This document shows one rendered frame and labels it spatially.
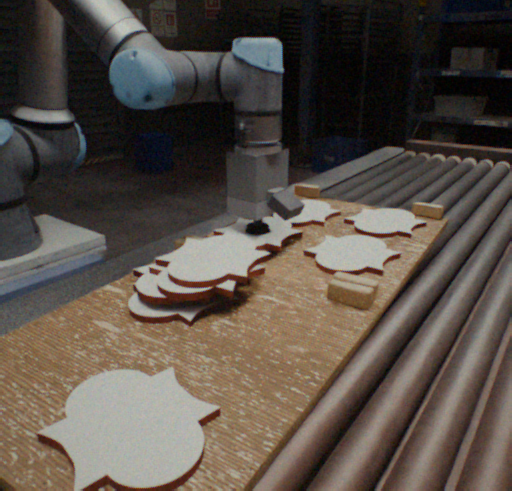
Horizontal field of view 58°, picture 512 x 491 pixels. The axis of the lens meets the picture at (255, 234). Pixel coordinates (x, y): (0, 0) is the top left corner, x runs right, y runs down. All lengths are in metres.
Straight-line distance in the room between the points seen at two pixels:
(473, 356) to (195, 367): 0.31
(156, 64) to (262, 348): 0.37
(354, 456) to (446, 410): 0.11
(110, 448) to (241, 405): 0.12
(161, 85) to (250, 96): 0.15
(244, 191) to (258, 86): 0.16
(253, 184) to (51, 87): 0.44
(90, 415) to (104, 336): 0.14
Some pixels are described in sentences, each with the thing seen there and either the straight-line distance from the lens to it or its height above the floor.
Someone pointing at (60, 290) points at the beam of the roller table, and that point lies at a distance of 0.75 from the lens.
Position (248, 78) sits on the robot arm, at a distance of 0.72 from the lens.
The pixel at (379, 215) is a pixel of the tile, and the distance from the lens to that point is 0.94.
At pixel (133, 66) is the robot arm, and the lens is 0.64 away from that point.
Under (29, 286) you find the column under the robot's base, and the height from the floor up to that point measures 0.87.
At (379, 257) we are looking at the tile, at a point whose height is 0.95.
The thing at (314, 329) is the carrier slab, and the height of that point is 0.94.
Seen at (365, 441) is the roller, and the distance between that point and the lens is 0.46.
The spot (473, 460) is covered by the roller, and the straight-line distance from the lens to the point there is 0.48.
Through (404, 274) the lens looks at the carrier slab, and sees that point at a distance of 0.73.
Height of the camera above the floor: 1.24
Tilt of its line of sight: 21 degrees down
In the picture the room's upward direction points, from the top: straight up
